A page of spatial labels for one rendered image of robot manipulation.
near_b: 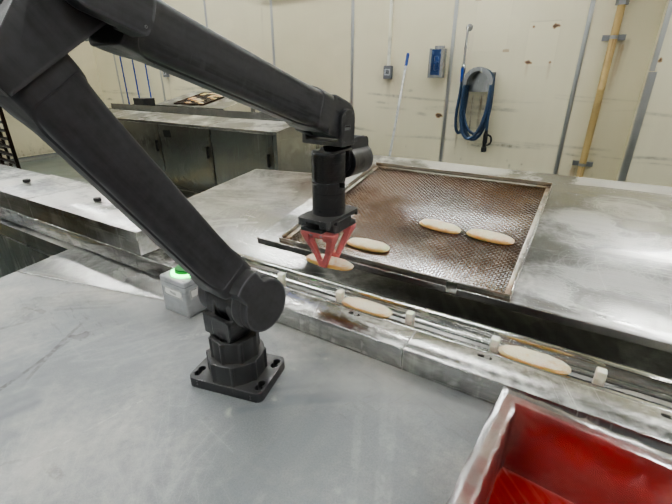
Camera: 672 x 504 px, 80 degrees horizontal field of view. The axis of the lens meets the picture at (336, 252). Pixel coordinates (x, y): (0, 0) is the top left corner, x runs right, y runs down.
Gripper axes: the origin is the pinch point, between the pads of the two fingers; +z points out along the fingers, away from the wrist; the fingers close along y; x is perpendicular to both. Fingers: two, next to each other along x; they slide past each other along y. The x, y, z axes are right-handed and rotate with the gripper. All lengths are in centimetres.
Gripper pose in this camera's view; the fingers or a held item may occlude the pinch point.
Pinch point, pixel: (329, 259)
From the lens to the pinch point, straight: 74.3
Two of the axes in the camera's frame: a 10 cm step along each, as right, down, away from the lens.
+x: -8.5, -2.1, 4.8
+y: 5.2, -3.4, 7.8
